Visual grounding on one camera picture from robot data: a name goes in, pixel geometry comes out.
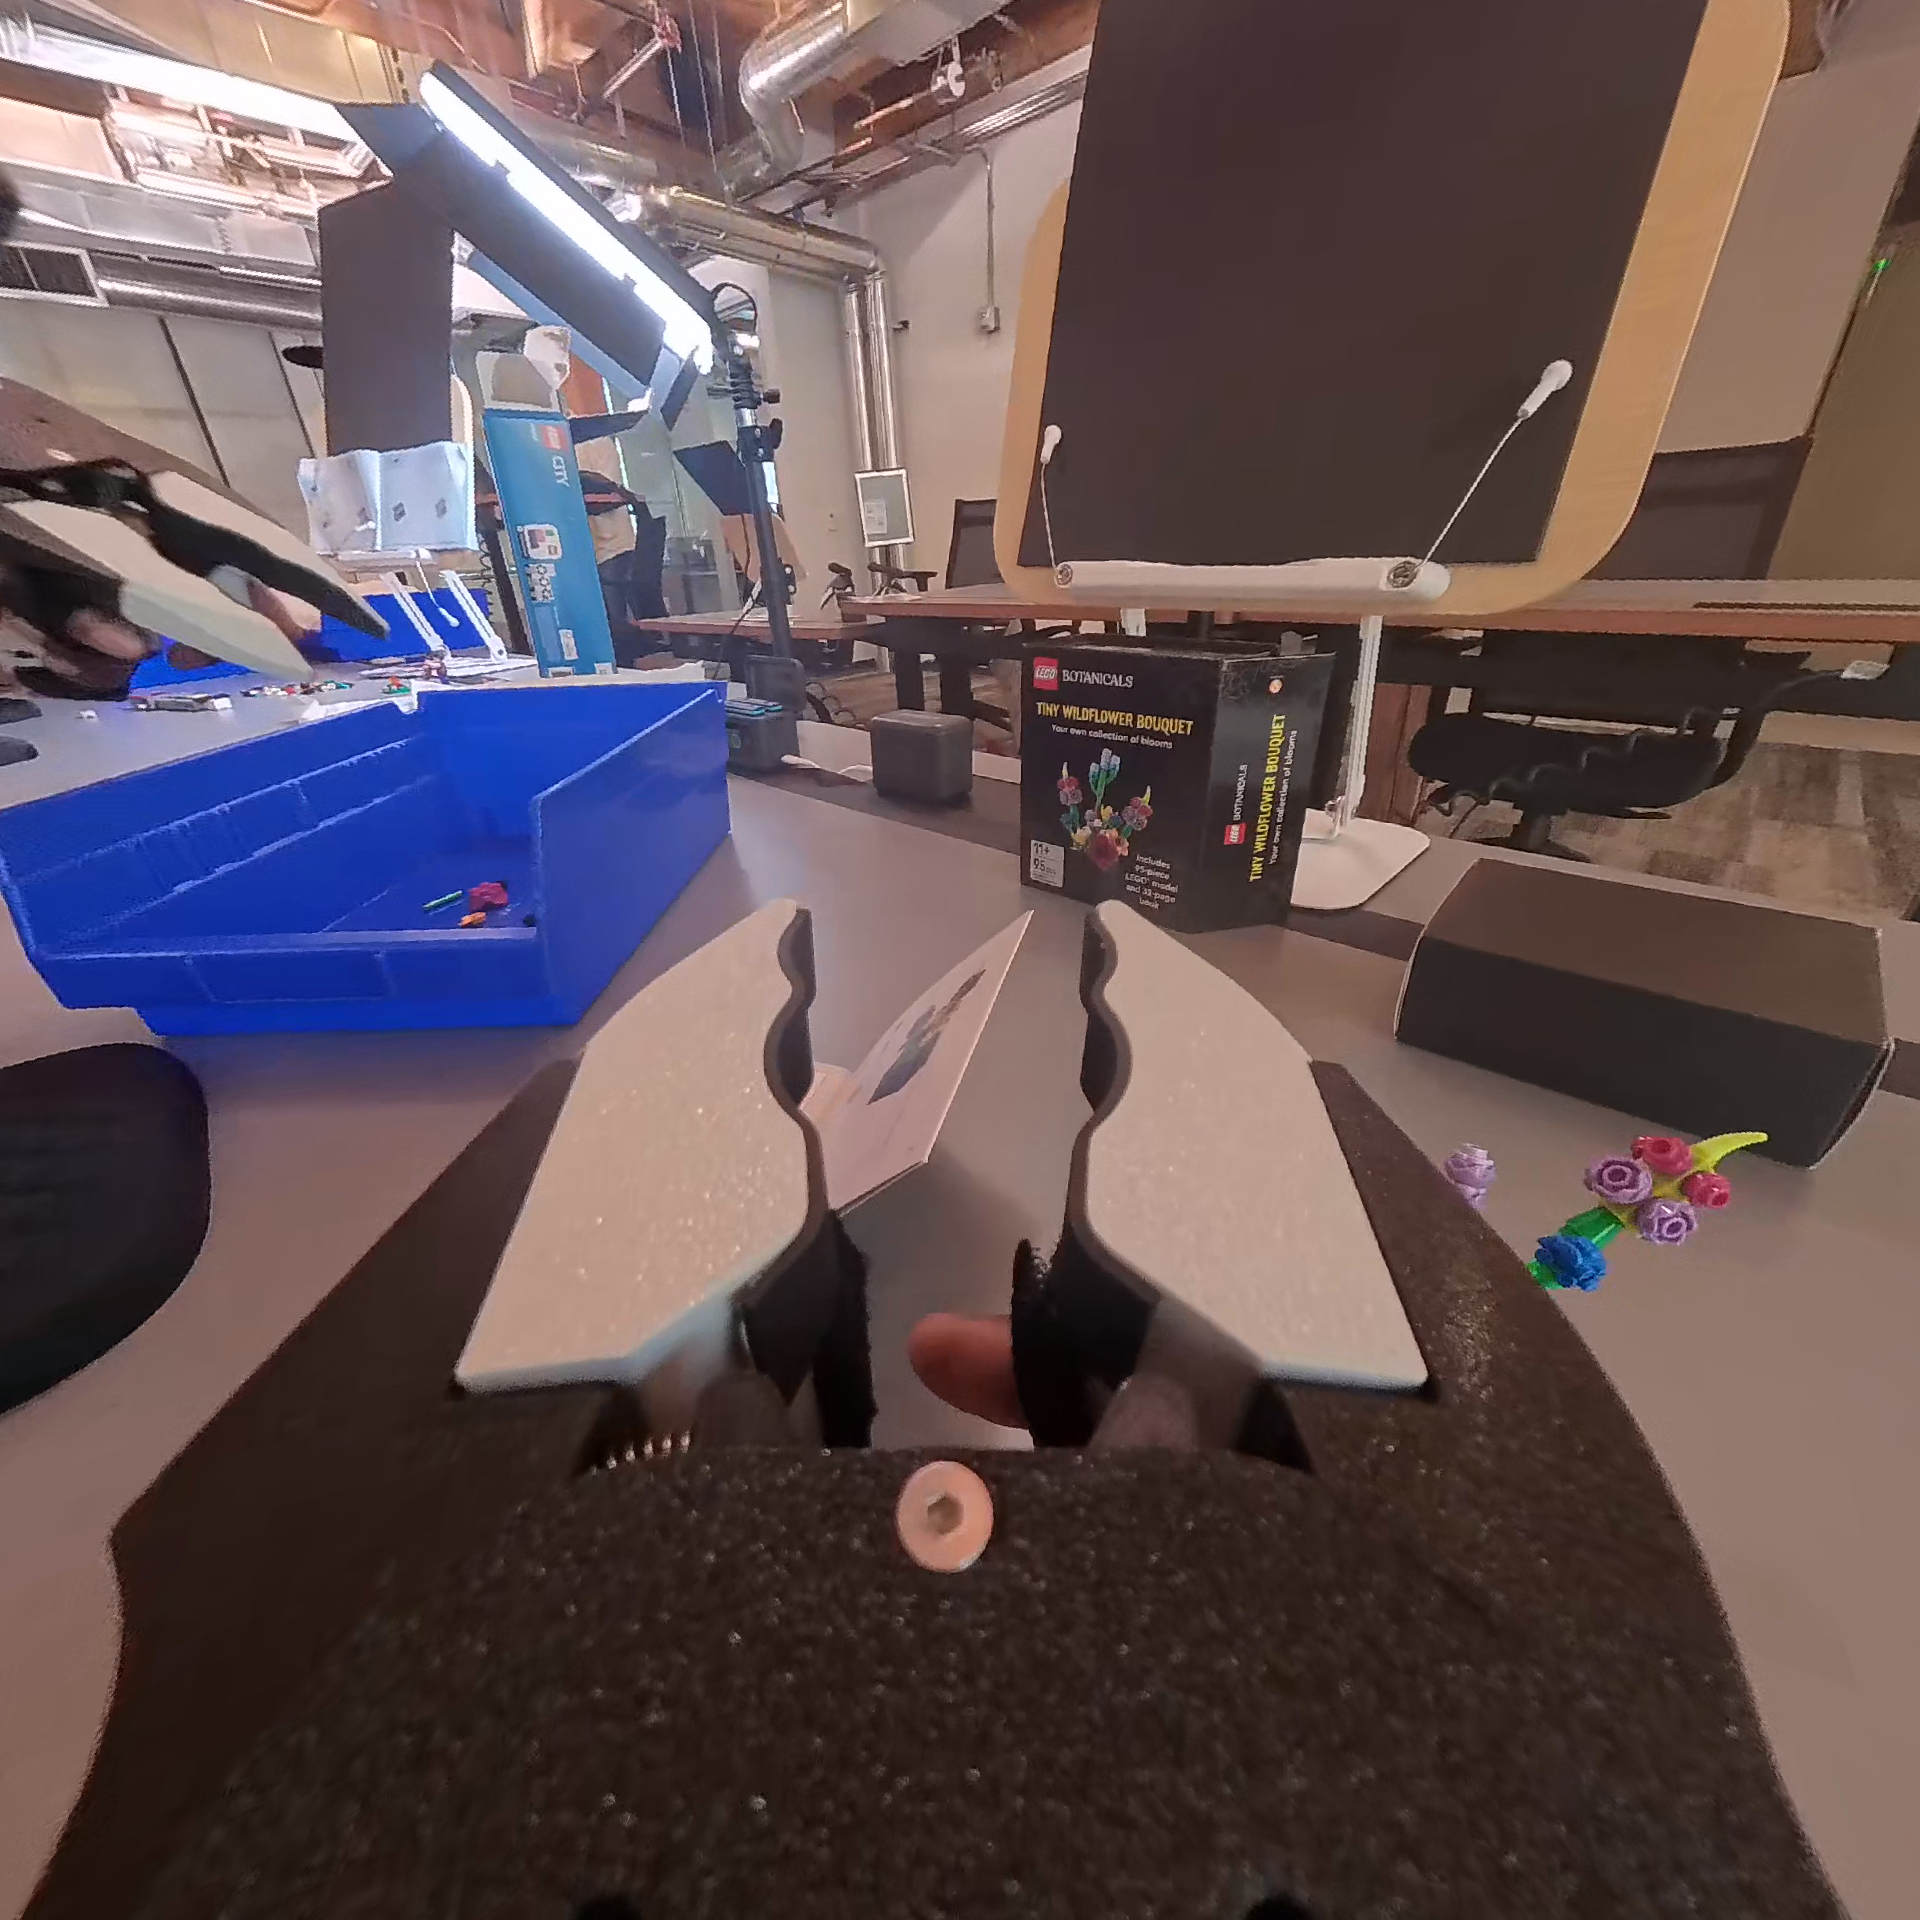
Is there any black device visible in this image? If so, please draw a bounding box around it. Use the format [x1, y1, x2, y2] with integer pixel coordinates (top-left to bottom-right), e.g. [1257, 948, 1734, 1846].
[870, 709, 978, 811]

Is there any grey desk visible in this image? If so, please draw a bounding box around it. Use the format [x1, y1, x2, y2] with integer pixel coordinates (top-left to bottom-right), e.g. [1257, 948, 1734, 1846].
[0, 766, 1920, 1920]

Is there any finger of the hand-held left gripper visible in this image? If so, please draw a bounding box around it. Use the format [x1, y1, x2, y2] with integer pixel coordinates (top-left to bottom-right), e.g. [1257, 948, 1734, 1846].
[0, 496, 317, 687]
[136, 467, 392, 632]

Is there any person's right hand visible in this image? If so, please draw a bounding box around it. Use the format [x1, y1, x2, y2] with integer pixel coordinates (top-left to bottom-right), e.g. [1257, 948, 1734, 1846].
[910, 1308, 1037, 1431]

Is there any blue printed carton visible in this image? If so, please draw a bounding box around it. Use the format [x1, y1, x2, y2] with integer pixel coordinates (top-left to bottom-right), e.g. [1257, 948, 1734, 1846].
[479, 407, 619, 679]

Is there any black wrist rest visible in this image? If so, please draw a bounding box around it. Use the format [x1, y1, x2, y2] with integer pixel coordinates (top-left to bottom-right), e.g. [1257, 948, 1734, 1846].
[0, 1043, 215, 1419]

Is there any silver ceiling air duct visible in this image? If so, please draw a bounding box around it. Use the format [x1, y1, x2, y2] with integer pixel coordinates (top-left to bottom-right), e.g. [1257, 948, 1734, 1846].
[645, 0, 1022, 482]

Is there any black desk lamp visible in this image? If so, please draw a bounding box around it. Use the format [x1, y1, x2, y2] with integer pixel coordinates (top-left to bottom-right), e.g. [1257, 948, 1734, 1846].
[316, 60, 797, 723]

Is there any black office chair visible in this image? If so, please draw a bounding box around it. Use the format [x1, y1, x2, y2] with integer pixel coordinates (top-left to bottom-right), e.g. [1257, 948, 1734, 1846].
[1410, 451, 1920, 858]

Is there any blue storage bin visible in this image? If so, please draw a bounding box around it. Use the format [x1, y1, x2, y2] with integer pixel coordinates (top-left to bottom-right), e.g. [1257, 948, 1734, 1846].
[316, 586, 505, 668]
[0, 679, 734, 1041]

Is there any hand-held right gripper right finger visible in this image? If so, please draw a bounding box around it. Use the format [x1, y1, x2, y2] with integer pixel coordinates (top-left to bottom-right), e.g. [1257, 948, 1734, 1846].
[1014, 900, 1429, 1448]

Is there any black product box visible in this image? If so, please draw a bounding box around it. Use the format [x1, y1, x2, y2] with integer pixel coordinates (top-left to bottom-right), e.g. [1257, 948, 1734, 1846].
[1018, 636, 1334, 933]

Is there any flat black box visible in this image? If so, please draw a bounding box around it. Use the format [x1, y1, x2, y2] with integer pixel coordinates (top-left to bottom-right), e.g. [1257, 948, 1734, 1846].
[1392, 856, 1897, 1172]

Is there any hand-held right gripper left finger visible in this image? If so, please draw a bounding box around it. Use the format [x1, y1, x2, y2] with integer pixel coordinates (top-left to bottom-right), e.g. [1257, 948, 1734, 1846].
[455, 900, 877, 1448]

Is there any person's left hand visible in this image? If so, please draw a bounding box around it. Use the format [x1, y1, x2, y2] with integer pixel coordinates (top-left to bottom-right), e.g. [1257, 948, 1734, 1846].
[0, 586, 152, 699]

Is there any instruction booklet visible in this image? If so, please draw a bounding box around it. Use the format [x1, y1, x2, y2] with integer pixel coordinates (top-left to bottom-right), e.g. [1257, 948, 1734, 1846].
[803, 910, 1037, 1218]

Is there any wooden background desk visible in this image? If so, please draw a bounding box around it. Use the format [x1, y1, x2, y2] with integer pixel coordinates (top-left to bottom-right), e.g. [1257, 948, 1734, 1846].
[856, 580, 1920, 723]

